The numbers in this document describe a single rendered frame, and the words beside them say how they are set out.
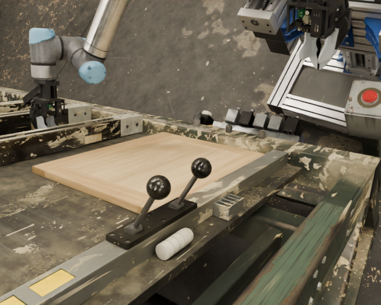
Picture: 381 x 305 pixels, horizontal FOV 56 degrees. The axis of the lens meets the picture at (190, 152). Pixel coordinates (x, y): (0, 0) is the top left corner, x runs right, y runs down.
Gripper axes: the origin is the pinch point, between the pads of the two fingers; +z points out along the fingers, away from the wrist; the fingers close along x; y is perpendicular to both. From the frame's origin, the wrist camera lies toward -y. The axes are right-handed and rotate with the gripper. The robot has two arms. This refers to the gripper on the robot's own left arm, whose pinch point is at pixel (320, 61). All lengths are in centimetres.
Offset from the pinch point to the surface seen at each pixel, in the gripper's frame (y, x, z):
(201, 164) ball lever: 30.4, -6.5, 5.4
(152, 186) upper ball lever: 41.5, -5.8, -0.2
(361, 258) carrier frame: -36, 11, 114
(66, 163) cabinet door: 36, -55, 25
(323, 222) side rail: 20.7, 12.1, 19.3
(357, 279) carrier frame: -28, 13, 119
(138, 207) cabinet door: 37.7, -20.7, 19.4
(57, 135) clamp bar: 30, -71, 27
